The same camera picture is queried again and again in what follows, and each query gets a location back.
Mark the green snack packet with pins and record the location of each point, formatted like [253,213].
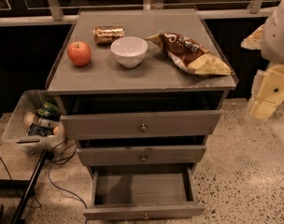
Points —
[48,111]

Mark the clear plastic bin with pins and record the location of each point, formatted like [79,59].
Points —
[15,132]

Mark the grey bottom drawer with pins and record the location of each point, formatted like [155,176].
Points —
[143,192]

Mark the dark blue snack packet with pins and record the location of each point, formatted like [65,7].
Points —
[40,131]

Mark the white bottle in bin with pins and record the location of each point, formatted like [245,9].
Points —
[30,118]

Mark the grey top drawer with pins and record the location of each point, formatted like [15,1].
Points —
[138,125]

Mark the grey middle drawer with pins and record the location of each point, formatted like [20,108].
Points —
[106,156]

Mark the grey drawer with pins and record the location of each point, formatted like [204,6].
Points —
[138,125]
[106,156]
[143,192]

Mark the white ceramic bowl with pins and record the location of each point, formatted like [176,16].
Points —
[129,51]

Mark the brown chip bag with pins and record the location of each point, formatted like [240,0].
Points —
[190,56]

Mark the grey wooden drawer cabinet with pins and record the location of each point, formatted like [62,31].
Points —
[156,85]

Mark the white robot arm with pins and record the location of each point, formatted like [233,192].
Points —
[269,39]

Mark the red apple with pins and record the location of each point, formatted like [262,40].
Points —
[79,53]

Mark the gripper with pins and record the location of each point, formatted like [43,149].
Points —
[277,39]

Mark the gold soda can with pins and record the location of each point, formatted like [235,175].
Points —
[104,35]

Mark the metal window railing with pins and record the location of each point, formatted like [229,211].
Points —
[38,12]

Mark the black metal stand leg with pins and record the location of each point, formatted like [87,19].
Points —
[30,184]

